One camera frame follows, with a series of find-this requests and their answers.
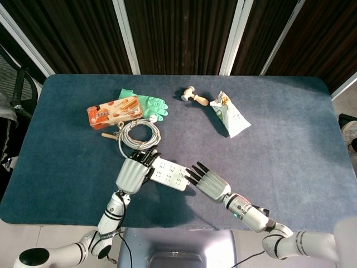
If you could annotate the orange cookie box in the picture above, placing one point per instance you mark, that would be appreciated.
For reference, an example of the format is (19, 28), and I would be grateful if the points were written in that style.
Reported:
(111, 111)

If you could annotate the white green snack bag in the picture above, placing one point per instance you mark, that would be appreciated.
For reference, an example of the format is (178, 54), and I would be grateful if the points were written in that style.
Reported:
(234, 120)

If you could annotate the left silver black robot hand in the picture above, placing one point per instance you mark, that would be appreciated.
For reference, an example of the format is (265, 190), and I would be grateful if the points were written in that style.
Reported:
(131, 174)

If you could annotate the blue table cloth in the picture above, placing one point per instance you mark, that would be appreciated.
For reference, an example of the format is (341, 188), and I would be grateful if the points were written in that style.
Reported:
(279, 153)

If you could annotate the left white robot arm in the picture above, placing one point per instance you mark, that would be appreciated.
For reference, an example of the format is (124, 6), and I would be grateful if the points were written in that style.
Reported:
(110, 215)

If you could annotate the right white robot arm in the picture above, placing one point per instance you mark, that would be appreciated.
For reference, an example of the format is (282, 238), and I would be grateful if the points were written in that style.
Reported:
(251, 215)

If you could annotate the dark slatted partition panel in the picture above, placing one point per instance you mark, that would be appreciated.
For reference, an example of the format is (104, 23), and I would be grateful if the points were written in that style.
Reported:
(326, 36)
(259, 33)
(69, 33)
(181, 33)

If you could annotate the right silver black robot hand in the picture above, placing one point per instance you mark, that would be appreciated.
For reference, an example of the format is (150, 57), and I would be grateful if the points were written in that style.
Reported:
(213, 185)

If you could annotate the small wooden mallet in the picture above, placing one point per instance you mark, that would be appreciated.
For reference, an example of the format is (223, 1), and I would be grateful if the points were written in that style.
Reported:
(202, 100)

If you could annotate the grey robot torso base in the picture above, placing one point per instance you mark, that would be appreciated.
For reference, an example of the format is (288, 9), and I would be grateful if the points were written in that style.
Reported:
(167, 245)

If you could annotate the white sneaker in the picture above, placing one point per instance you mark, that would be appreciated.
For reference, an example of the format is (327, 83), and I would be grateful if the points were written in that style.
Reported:
(351, 134)

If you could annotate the black office chair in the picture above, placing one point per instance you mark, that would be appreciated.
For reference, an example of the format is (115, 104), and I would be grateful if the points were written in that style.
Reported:
(21, 83)

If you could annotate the white power strip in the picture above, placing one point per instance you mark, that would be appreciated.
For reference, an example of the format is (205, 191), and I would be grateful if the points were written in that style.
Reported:
(170, 173)

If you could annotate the thin wooden stick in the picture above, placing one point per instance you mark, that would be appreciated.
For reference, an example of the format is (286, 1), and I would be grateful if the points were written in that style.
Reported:
(107, 135)

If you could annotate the white partition frame post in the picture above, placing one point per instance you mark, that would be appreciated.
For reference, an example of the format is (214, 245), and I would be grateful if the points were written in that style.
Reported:
(25, 42)
(344, 86)
(127, 36)
(235, 36)
(281, 36)

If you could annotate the green rubber glove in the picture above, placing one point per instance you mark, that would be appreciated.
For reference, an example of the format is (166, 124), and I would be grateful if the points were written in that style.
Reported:
(153, 107)

